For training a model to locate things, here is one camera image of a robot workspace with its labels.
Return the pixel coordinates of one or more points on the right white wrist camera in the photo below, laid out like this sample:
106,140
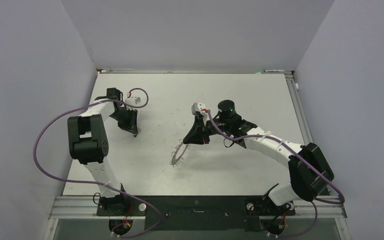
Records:
199,108

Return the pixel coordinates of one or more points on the back aluminium rail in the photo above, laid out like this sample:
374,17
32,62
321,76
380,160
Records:
167,71

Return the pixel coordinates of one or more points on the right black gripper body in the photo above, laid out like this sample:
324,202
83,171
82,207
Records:
224,125

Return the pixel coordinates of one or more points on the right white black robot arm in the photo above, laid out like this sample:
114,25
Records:
278,149

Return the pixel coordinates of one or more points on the right aluminium side rail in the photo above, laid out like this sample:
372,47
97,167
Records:
303,122

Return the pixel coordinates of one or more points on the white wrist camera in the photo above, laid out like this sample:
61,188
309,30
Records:
199,108
133,100

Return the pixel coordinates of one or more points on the front aluminium frame rail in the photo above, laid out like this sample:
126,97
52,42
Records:
82,207

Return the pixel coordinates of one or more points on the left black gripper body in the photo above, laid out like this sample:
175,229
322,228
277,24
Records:
121,116

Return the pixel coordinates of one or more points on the red white marker pen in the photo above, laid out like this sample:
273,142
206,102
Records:
273,71

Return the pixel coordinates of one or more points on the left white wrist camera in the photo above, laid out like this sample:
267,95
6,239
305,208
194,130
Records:
133,100

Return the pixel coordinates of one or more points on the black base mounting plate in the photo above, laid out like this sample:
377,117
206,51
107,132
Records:
196,213

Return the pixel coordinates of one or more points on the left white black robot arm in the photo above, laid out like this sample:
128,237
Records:
87,137

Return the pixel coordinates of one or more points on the large silver metal keyring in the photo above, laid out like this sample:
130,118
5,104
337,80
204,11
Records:
178,154

